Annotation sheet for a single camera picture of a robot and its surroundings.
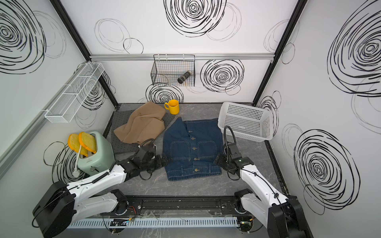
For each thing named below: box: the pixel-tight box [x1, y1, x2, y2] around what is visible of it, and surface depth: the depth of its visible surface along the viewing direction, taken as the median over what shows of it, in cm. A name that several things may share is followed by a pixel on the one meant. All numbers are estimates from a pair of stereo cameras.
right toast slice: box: [78, 131, 97, 154], surface depth 78 cm
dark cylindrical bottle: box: [177, 70, 192, 84], surface depth 93 cm
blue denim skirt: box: [162, 117, 223, 181], surface depth 94 cm
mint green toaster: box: [77, 131, 116, 176], surface depth 77 cm
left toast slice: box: [67, 133, 81, 153], surface depth 75 cm
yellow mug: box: [164, 99, 180, 116], surface depth 112 cm
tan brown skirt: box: [113, 101, 167, 146], surface depth 103 cm
